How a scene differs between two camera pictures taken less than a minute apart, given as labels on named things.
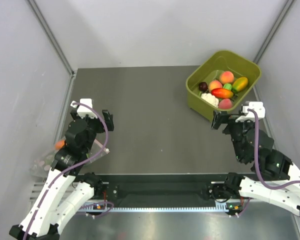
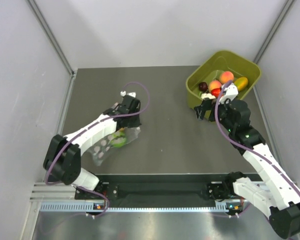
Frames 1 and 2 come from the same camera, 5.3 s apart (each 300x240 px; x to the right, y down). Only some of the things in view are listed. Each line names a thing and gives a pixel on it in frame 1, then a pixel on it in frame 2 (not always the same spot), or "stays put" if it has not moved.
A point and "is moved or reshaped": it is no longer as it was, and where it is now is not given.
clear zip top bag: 97,150 is moved or reshaped
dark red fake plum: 203,86 stays put
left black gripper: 108,117 → 136,123
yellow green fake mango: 239,84 stays put
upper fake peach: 226,77 stays put
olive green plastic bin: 210,70 stays put
